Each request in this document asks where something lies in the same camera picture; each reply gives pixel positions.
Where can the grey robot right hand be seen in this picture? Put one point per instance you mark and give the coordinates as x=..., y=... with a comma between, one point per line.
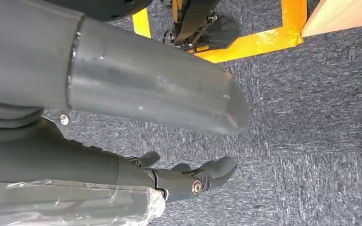
x=137, y=81

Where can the black robot foot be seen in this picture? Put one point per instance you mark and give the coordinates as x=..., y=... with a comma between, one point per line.
x=221, y=31

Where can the yellow floor tape square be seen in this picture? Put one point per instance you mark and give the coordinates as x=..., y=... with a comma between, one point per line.
x=262, y=40

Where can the clear plastic wrap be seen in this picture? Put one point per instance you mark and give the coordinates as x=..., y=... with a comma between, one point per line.
x=74, y=209

